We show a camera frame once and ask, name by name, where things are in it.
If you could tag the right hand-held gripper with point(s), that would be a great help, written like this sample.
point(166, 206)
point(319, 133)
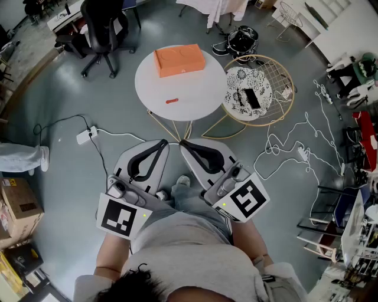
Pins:
point(245, 199)

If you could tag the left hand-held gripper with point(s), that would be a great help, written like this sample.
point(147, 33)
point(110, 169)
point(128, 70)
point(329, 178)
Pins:
point(118, 216)

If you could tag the small red marker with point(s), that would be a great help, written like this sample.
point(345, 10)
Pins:
point(172, 101)

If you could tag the person's right forearm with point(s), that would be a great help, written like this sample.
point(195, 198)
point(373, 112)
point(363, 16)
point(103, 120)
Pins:
point(248, 239)

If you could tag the person's left forearm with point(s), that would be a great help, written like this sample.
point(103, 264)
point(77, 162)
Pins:
point(109, 256)

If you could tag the person's left shoe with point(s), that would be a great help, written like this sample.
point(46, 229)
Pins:
point(162, 194)

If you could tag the person's shoe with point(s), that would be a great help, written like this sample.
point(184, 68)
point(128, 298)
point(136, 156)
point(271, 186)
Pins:
point(162, 194)
point(183, 180)

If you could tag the person's right shoe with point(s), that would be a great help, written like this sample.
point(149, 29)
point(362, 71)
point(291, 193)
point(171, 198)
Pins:
point(183, 180)

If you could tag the person's legs in jeans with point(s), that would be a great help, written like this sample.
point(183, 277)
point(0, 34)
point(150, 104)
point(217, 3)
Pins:
point(189, 197)

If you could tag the wide white power strip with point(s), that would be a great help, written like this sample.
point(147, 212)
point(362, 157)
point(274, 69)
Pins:
point(85, 136)

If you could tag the black pen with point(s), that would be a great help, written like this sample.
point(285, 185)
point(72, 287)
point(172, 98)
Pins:
point(239, 97)

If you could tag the black phone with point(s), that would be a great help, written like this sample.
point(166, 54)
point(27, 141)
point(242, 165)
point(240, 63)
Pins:
point(252, 98)

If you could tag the round white side table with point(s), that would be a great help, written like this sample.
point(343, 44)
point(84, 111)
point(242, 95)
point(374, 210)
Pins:
point(189, 88)

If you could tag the black white floral cushion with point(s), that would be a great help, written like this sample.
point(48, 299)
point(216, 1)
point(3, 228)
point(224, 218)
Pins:
point(236, 79)

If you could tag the person's torso in light shirt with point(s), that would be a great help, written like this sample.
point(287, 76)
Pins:
point(189, 259)

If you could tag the orange rectangular box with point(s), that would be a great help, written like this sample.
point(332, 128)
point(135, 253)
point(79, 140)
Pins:
point(178, 60)

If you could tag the brown cardboard box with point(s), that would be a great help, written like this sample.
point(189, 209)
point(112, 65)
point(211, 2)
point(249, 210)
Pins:
point(20, 203)

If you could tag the light wooden rack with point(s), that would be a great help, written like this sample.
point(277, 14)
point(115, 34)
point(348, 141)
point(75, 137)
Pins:
point(322, 247)

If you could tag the black office chair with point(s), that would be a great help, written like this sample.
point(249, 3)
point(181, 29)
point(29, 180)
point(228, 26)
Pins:
point(102, 26)

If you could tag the black box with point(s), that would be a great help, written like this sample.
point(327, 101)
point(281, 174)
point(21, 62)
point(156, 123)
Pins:
point(23, 258)

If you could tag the white draped cloth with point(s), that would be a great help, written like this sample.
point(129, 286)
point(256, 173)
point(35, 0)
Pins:
point(218, 10)

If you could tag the cluttered white desk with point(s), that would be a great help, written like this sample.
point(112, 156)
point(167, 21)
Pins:
point(354, 218)

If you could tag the red metal stand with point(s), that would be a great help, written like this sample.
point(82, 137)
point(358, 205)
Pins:
point(366, 129)

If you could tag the yellow box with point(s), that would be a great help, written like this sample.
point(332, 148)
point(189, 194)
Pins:
point(9, 274)

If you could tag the dark green long object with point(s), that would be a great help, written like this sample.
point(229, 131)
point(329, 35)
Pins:
point(317, 16)

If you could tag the black frame chair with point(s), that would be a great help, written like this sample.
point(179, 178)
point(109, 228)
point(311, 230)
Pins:
point(345, 203)

